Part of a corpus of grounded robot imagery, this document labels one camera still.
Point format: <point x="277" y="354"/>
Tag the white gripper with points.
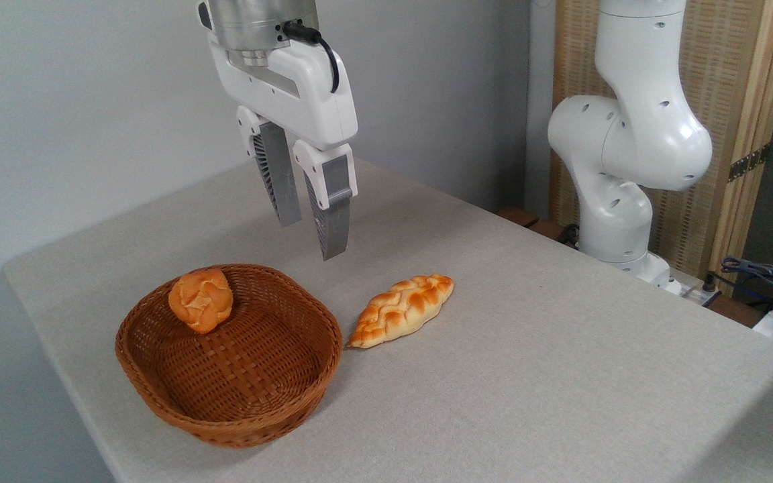
<point x="292" y="87"/>

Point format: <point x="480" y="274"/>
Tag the braided golden bread loaf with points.
<point x="400" y="310"/>

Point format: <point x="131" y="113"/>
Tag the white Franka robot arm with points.
<point x="641" y="134"/>

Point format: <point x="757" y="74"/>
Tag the black plug at robot base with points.
<point x="709" y="282"/>

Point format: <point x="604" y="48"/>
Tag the round orange bread roll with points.
<point x="200" y="300"/>

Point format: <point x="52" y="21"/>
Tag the brown woven wicker basket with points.
<point x="245" y="389"/>

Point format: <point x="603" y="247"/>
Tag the brown wooden block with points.
<point x="518" y="217"/>
<point x="547" y="230"/>

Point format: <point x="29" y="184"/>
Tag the grey fabric tablecloth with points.
<point x="527" y="376"/>

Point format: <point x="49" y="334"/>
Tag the wooden woven folding screen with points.
<point x="729" y="87"/>

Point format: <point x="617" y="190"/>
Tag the dark metal screen hinge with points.
<point x="749" y="163"/>

